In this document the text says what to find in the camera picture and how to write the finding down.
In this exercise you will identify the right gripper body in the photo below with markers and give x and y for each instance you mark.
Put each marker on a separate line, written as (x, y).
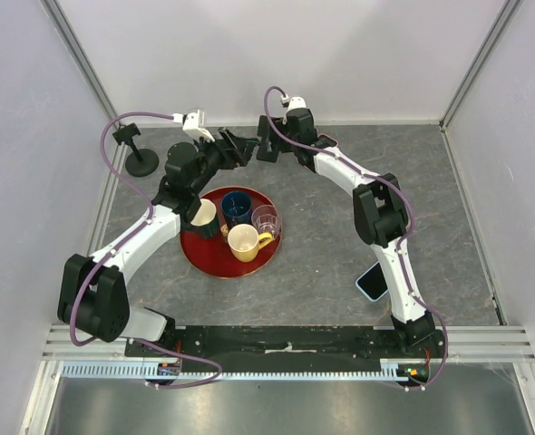
(285, 145)

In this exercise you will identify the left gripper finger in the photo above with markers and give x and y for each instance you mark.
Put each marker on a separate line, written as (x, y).
(247, 152)
(243, 142)

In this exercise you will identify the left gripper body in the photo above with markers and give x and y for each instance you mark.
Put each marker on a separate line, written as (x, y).
(217, 158)

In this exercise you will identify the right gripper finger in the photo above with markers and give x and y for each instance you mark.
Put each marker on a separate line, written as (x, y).
(264, 149)
(264, 127)

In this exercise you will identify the black folding phone stand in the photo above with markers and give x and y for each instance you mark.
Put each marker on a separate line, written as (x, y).
(273, 157)

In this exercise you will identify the phone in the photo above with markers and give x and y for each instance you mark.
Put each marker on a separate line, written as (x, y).
(372, 283)
(327, 139)

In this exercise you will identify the black round-base phone holder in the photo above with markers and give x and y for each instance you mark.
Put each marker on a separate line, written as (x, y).
(141, 162)

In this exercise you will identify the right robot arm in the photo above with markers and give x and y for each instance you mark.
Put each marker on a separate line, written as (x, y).
(381, 220)

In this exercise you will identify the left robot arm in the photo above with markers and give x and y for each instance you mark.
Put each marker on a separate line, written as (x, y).
(93, 296)

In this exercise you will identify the phone in blue case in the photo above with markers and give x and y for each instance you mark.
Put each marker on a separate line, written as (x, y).
(372, 283)

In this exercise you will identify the dark blue mug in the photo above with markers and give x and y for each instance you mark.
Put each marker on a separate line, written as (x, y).
(236, 207)

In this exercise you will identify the clear plastic cup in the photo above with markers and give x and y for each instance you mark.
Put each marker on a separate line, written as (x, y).
(266, 219)

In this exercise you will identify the green mug cream inside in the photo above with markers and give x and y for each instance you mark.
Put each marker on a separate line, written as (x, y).
(205, 224)

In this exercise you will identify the yellow mug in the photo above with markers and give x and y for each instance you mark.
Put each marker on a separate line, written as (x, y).
(245, 242)

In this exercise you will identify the red round tray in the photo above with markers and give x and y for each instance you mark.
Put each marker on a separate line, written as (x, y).
(213, 256)

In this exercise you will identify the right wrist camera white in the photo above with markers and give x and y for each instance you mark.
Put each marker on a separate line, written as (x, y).
(290, 103)

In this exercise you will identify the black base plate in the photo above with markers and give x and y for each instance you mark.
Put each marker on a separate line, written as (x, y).
(298, 348)

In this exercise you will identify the grey cable duct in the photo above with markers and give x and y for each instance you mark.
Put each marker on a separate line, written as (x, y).
(154, 371)

